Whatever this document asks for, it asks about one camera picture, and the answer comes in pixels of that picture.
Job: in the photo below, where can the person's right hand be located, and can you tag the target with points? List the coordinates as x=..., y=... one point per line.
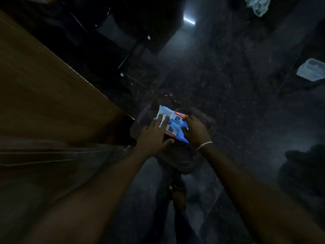
x=198, y=133

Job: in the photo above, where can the blue wet wipe packet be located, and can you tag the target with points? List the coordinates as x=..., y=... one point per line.
x=175, y=123

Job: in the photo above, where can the dark plastic stool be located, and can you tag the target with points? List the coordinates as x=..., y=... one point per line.
x=177, y=157

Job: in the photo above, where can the brown wooden door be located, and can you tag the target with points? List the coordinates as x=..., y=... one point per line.
x=45, y=99

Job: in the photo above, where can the person's right forearm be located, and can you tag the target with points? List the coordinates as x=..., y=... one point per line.
x=254, y=200

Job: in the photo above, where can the person's left hand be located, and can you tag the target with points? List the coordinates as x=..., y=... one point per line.
x=152, y=139

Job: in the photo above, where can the person's left forearm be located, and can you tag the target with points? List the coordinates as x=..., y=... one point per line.
x=101, y=198

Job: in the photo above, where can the black table with white feet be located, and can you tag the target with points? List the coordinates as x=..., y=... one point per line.
x=142, y=15

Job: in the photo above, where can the white crumpled cloth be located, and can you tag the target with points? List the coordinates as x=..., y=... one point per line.
x=259, y=5

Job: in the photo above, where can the clear plastic container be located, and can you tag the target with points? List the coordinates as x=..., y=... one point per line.
x=311, y=69

